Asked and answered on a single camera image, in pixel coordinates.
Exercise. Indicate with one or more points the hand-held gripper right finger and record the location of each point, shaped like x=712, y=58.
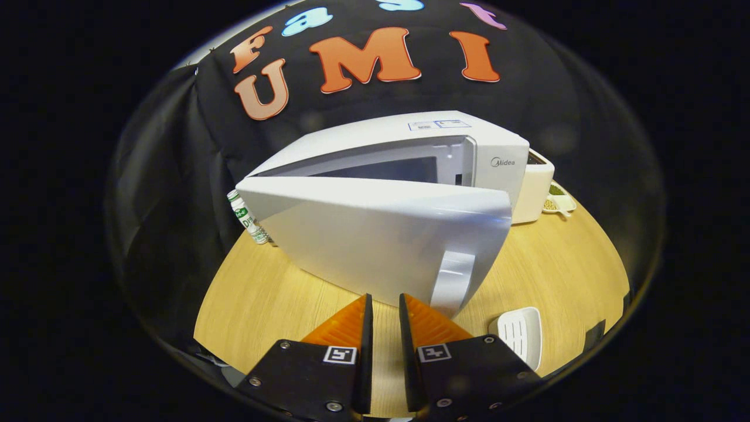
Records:
x=469, y=375

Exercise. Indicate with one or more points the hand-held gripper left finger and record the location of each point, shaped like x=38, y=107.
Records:
x=304, y=381

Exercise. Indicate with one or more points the white microwave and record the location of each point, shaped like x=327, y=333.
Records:
x=375, y=234

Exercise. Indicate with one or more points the white ribbed tray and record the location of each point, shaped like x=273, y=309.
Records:
x=521, y=334

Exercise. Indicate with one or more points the white bottle green label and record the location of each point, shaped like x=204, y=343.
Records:
x=249, y=220

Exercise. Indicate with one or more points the small divided bean dish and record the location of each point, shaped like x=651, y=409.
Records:
x=559, y=202

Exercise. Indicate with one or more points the cream toaster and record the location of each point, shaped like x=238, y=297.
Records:
x=534, y=187

